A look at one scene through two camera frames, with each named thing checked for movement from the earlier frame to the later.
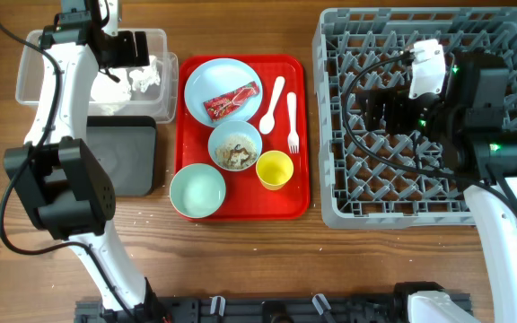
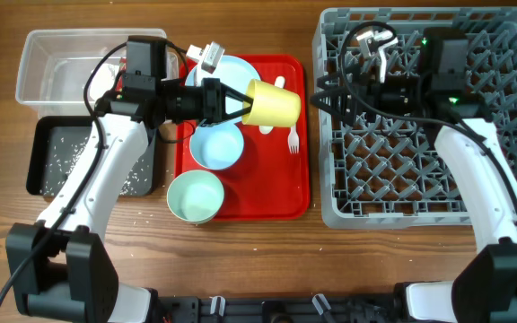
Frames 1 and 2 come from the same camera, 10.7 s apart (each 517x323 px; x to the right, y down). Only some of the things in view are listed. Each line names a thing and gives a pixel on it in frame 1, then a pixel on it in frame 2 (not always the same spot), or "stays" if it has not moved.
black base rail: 223,309 stays
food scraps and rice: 238,152 to 66,147
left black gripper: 129,56 to 213,101
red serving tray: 246,197 stays
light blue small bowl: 235,145 to 217,147
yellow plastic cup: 274,170 to 272,105
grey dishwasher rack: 372,179 stays
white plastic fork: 293,138 stays
